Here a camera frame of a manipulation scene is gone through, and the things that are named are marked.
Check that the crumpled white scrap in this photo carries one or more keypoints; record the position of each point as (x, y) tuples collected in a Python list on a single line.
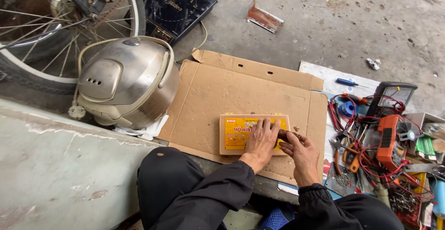
[(373, 63)]

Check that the black induction cooker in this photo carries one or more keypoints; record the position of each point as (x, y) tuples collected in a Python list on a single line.
[(175, 9)]

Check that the white paper sheets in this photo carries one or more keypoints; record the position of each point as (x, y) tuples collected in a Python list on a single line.
[(147, 131)]

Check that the flattened brown cardboard sheet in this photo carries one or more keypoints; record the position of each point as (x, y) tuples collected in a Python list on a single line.
[(222, 94)]

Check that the yellow plastic tray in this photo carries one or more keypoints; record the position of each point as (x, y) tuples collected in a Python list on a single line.
[(419, 183)]

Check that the green packet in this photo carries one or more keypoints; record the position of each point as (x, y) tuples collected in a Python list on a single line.
[(424, 147)]

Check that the person's left hand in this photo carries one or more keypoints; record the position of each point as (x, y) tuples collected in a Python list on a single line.
[(260, 143)]

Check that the person's right leg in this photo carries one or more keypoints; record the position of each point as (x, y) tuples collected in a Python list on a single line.
[(372, 212)]

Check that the grey plate with small screws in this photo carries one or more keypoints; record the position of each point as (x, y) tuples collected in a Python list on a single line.
[(342, 181)]

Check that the black multimeter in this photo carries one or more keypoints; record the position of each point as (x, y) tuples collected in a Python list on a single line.
[(393, 98)]

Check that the white power plug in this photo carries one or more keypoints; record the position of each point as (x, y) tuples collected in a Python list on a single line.
[(76, 112)]

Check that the person's right hand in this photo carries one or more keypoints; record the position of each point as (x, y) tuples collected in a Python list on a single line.
[(305, 158)]

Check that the plastic box with yellow label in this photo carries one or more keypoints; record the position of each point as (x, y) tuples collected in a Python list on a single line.
[(234, 134)]

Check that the blue plastic sandal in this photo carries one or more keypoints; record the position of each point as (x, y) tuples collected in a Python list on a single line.
[(276, 219)]

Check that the white board under tools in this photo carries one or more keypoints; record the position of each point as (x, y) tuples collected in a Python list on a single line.
[(323, 75)]

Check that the open cardboard box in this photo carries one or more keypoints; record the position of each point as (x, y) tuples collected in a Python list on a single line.
[(422, 118)]

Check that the small black fan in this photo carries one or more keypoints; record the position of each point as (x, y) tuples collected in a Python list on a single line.
[(406, 131)]

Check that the rusty bent metal plate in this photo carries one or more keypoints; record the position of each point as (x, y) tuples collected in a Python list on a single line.
[(264, 18)]

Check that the person's left leg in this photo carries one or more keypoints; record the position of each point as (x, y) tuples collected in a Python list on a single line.
[(163, 184)]

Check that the blue plastic cylinder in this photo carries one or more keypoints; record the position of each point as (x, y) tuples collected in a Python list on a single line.
[(439, 198)]

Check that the person's leg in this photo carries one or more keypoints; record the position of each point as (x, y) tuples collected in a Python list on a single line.
[(163, 184), (372, 212)]

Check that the silver electric rice cooker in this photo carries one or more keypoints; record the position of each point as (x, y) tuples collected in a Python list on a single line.
[(128, 80)]

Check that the orange clamp meter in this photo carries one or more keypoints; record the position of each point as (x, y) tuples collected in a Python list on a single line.
[(389, 143)]

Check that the heap of metal screws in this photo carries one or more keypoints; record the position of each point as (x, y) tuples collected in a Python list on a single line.
[(403, 200)]

